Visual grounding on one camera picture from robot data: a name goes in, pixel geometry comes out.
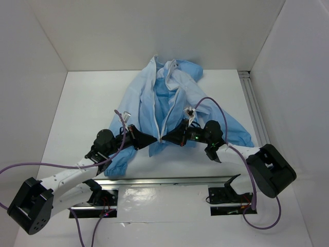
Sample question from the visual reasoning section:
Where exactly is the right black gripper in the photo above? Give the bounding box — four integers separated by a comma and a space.
162, 118, 212, 146

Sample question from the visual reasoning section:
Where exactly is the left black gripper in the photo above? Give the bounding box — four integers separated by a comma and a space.
105, 124, 157, 156

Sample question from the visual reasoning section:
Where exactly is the light blue zip jacket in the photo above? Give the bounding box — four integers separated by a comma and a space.
117, 55, 254, 167

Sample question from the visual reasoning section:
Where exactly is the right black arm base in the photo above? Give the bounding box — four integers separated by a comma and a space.
205, 174, 257, 216

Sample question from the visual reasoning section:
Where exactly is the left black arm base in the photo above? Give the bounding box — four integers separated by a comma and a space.
71, 179, 119, 219

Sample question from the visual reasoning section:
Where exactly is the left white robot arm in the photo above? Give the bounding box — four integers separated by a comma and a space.
7, 125, 157, 235

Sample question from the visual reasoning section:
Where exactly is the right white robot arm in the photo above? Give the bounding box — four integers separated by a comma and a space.
162, 119, 297, 198

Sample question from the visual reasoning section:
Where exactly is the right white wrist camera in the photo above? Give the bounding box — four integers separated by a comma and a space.
184, 107, 196, 126

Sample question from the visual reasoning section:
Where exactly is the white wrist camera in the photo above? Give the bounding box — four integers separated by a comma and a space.
121, 111, 131, 124
184, 107, 196, 126

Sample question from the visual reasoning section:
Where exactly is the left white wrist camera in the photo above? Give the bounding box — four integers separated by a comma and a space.
121, 111, 131, 124

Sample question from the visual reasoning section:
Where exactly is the aluminium front rail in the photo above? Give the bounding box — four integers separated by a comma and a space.
94, 174, 241, 187

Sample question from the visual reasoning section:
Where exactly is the aluminium side rail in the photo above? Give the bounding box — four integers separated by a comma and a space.
238, 71, 270, 146

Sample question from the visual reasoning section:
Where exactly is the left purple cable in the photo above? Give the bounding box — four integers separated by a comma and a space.
0, 109, 129, 247

